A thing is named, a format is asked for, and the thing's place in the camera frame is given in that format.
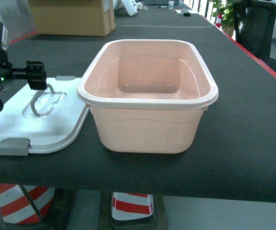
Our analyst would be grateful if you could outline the white box lid grey latches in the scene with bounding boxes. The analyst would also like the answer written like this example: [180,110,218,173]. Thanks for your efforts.
[0,76,89,156]

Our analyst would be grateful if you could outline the red white traffic cone left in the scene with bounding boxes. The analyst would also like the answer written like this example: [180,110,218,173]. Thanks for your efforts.
[0,183,74,230]

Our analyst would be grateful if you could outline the red white traffic cone right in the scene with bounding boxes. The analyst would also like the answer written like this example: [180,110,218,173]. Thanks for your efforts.
[99,192,168,230]

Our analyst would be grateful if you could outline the white paper cup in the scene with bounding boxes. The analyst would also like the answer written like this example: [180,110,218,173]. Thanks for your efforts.
[168,0,175,10]

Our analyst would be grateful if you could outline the red white traffic cone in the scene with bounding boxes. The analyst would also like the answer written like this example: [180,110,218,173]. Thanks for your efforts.
[99,192,168,230]
[0,183,74,230]

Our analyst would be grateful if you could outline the red metal table frame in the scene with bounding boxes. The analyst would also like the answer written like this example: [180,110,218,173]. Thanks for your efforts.
[8,11,276,91]

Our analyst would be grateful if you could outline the brown cardboard box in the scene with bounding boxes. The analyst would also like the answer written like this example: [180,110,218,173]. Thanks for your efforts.
[28,0,115,36]

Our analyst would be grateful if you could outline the pink plastic storage box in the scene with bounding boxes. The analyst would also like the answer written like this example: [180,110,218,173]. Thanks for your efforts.
[77,39,219,154]

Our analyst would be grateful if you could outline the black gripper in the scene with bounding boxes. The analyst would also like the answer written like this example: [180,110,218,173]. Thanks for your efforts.
[0,22,47,92]

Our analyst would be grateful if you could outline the green potted plant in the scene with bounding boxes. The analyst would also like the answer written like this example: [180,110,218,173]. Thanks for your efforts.
[209,0,234,29]

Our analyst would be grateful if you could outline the black mesh chair right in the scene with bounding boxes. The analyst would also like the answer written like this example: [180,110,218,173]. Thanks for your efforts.
[233,0,276,62]

